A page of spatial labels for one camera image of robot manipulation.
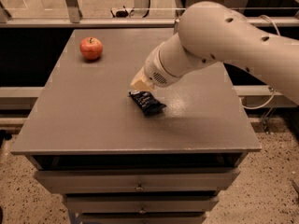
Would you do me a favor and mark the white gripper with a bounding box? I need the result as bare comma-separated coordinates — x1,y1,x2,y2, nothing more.
131,45,179,91

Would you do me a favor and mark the dark blue rxbar wrapper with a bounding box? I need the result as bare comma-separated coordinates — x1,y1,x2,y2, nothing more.
129,91,166,116

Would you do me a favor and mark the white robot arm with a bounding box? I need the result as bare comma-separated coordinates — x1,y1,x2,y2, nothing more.
131,2,299,104

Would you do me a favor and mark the red apple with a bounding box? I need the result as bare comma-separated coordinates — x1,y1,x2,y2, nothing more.
79,37,103,61

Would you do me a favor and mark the black object behind glass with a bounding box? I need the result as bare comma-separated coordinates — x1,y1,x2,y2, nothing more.
110,7,135,18

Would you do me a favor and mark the grey drawer cabinet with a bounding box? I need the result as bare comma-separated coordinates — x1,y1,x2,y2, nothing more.
10,27,262,224

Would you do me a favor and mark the grey metal railing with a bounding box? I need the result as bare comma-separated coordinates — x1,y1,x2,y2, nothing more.
0,0,299,28

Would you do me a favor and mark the top grey drawer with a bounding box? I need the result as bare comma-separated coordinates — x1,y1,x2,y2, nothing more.
35,168,240,194

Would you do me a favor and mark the grey drawer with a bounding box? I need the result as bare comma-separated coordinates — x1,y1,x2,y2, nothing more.
35,168,240,194
64,193,219,214
80,213,206,224

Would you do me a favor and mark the middle grey drawer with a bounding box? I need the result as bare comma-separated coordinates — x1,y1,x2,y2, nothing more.
64,193,219,214

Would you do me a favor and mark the bottom grey drawer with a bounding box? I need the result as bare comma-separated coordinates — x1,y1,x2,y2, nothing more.
80,213,206,224

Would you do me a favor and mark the white cable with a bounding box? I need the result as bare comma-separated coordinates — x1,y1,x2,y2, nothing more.
240,14,282,111

